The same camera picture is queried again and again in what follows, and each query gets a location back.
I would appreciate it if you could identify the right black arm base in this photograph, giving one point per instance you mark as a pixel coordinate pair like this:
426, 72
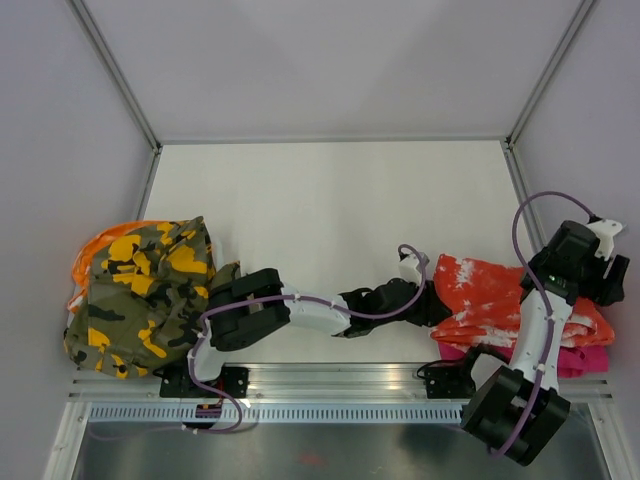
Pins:
447, 379

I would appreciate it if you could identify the pink folded trousers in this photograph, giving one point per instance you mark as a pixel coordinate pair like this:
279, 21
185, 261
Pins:
572, 362

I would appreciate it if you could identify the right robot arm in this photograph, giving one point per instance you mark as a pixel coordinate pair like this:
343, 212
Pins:
517, 411

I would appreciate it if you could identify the slotted white cable duct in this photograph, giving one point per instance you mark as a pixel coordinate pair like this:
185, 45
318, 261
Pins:
283, 413

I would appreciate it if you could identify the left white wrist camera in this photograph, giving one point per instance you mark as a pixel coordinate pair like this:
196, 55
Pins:
412, 267

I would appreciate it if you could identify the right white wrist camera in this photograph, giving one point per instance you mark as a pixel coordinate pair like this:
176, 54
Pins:
606, 230

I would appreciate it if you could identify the orange white tie-dye trousers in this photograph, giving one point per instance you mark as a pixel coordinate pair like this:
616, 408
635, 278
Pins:
484, 298

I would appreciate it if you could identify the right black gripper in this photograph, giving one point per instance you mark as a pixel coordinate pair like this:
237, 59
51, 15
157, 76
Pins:
612, 289

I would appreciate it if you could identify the camouflage trousers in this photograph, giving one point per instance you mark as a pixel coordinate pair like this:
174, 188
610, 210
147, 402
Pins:
146, 293

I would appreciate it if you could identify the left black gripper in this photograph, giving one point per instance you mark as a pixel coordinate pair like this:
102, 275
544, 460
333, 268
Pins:
431, 309

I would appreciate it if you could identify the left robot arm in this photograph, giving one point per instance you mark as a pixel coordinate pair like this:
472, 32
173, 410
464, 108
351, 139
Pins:
248, 309

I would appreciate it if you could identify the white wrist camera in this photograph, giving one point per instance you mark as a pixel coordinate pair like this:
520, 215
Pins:
606, 230
412, 267

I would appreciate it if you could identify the orange plastic bag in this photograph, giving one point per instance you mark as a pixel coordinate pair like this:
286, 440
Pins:
82, 263

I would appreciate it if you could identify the aluminium frame rail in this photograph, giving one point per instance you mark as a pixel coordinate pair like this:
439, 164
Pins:
278, 383

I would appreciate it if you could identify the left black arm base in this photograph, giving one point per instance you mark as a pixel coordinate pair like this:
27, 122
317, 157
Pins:
176, 383

